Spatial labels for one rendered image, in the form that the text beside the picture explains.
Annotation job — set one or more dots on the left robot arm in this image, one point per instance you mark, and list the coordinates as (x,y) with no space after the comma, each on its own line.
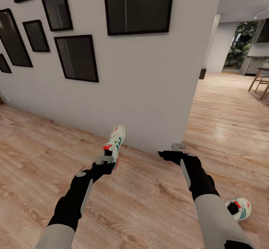
(60,231)

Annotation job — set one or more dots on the gym shoe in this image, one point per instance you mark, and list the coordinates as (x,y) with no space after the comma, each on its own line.
(112,147)
(239,208)

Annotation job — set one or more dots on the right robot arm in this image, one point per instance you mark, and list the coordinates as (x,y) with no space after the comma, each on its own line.
(219,228)

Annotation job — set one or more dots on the breakfast table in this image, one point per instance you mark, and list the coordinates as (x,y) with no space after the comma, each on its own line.
(265,69)

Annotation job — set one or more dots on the fixed window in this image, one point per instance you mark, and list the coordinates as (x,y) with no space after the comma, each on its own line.
(243,38)

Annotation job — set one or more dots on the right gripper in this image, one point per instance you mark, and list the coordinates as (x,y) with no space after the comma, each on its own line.
(169,155)

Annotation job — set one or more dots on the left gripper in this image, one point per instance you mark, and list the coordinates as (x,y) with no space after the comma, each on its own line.
(103,168)

